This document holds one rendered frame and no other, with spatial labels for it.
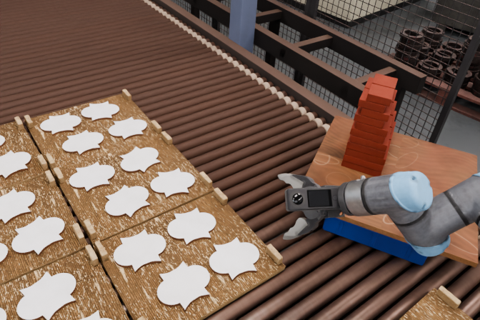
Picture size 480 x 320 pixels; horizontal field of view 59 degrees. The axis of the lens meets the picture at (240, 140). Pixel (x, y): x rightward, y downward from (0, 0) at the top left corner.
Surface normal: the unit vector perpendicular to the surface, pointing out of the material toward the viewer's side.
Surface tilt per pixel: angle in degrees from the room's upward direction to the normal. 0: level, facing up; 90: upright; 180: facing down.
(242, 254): 0
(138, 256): 0
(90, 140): 0
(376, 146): 90
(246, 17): 90
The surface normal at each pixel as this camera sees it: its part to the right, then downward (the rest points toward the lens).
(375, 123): -0.42, 0.53
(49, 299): 0.07, -0.80
